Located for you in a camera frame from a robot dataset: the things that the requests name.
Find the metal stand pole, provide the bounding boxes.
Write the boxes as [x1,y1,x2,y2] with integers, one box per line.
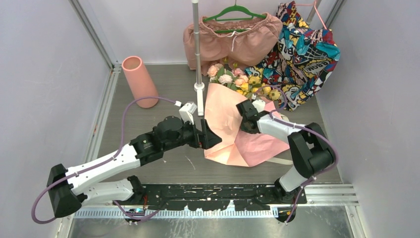
[191,0,205,116]

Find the aluminium rail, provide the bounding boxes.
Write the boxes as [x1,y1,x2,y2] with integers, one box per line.
[74,205,278,219]

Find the pink cylindrical vase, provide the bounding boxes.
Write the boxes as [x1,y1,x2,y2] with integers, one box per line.
[121,56,159,108]

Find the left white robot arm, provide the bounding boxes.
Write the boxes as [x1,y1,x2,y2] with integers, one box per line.
[47,116,222,218]

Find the artificial flower bouquet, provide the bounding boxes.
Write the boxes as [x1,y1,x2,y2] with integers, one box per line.
[207,62,283,102]

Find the pink clothes hanger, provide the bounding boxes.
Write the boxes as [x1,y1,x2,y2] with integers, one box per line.
[295,0,329,30]

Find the green clothes hanger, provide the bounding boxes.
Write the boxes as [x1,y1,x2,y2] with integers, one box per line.
[202,0,267,35]

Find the colourful comic print garment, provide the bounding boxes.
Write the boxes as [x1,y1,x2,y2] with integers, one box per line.
[245,1,340,111]

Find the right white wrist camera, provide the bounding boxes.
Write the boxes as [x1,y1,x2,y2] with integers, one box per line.
[252,99,266,113]

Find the cream ribbon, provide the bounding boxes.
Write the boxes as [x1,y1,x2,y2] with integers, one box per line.
[267,112,293,166]

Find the pink wrapping paper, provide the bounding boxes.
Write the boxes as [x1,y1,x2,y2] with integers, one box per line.
[204,83,289,167]

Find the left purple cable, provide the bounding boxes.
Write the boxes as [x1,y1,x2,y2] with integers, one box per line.
[31,96,183,225]

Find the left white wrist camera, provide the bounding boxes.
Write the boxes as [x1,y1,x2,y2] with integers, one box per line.
[179,102,198,125]

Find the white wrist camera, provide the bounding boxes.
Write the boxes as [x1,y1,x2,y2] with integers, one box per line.
[252,99,266,113]
[179,102,198,125]

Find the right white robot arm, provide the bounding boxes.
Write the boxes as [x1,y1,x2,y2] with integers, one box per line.
[236,100,338,204]

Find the grey metal rack pole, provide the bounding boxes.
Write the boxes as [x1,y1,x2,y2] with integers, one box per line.
[306,0,324,25]

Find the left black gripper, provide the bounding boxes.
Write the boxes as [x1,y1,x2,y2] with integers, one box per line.
[163,117,221,152]

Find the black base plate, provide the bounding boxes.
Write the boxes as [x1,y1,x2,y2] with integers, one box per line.
[119,183,307,211]

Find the pink shorts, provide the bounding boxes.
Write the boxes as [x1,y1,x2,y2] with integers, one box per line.
[199,13,283,75]

